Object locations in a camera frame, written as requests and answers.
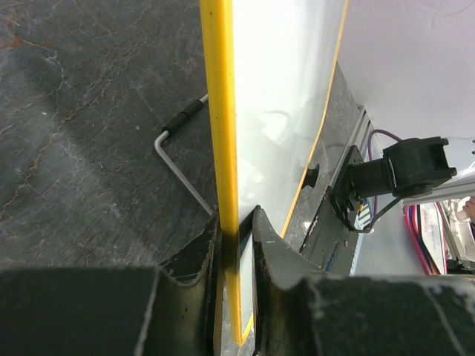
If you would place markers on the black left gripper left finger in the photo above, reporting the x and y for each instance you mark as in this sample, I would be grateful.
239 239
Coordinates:
174 308

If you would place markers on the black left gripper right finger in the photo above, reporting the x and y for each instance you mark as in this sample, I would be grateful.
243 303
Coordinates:
302 310

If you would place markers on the orange framed whiteboard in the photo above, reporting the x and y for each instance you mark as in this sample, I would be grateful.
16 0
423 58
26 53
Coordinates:
269 72

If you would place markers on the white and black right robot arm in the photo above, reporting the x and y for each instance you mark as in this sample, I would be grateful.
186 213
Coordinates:
414 171

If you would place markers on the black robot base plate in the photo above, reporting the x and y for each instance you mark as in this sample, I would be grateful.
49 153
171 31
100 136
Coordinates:
329 244

